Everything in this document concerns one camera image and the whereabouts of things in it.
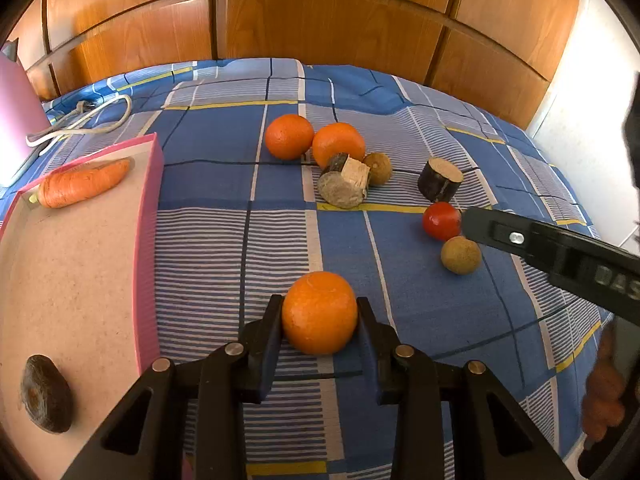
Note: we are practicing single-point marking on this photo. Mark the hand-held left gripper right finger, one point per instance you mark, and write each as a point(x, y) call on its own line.
point(367, 350)

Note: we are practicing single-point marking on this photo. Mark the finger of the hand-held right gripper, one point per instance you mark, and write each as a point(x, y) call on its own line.
point(495, 232)

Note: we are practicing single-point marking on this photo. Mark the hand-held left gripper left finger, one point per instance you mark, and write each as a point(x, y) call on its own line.
point(274, 340)

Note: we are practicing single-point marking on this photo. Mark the small brown round fruit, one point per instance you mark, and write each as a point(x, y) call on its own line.
point(378, 167)
point(460, 256)

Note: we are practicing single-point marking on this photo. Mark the orange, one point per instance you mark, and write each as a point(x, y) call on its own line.
point(289, 136)
point(320, 312)
point(339, 141)

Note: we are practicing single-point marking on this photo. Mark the red tomato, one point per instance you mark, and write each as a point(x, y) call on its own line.
point(440, 221)

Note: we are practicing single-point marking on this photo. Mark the dark cylindrical sugarcane piece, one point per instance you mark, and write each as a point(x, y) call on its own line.
point(440, 180)

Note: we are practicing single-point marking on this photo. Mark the dark-bark sugarcane piece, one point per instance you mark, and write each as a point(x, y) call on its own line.
point(354, 172)

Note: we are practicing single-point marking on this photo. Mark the pink cardboard box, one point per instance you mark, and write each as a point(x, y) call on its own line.
point(75, 285)

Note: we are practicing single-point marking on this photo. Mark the person's right hand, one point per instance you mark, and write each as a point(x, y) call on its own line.
point(602, 395)

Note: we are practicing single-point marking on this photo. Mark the dark avocado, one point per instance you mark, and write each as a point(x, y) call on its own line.
point(46, 394)

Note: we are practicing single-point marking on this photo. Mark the carrot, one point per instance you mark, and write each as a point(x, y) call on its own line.
point(75, 186)

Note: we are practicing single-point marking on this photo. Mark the wooden panelled headboard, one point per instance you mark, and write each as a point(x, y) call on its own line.
point(325, 25)

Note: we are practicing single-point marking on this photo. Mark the pink electric kettle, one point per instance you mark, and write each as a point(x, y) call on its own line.
point(17, 110)

